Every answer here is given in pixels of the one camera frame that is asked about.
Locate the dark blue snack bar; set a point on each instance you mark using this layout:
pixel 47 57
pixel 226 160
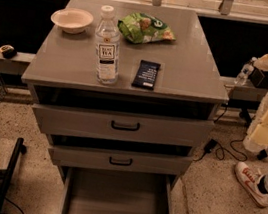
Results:
pixel 146 75

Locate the small black box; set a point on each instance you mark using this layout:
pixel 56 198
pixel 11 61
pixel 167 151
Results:
pixel 259 78

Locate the green chip bag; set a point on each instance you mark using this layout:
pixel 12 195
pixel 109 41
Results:
pixel 143 28

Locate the white paper bowl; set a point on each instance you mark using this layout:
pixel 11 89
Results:
pixel 71 20

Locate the small water bottle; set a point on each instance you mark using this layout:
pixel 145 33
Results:
pixel 246 70

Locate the clear tea plastic bottle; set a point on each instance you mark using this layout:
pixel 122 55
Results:
pixel 107 39

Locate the grey drawer cabinet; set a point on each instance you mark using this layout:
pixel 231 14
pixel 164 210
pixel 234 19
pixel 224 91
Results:
pixel 63 73

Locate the grey drawer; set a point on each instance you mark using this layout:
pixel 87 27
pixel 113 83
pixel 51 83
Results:
pixel 95 191
pixel 119 160
pixel 57 120

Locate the black power adapter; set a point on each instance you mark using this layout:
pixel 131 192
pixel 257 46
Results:
pixel 210 146

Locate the grey top drawer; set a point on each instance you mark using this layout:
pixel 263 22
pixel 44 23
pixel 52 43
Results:
pixel 57 120

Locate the grey middle drawer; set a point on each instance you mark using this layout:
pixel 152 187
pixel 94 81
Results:
pixel 119 160

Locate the tape measure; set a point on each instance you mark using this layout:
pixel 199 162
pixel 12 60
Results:
pixel 8 51

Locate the grey bottom drawer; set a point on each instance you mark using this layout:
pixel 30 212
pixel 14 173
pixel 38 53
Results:
pixel 95 191

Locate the white red sneaker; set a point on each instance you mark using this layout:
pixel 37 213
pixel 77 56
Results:
pixel 253 182

